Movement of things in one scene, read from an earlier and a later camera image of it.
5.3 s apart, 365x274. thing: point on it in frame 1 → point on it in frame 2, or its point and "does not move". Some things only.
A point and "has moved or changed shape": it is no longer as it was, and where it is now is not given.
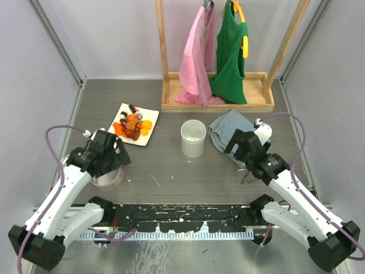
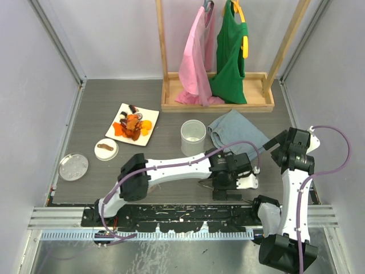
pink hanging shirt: [198, 62] does not move
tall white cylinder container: [193, 134] does not move
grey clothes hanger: [205, 5] does not move
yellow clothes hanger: [244, 45] does not move
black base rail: [185, 218] does not move
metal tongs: [250, 177] has moved or changed shape
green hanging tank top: [227, 87] does not move
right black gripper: [232, 142] → [280, 138]
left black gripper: [121, 158] → [220, 190]
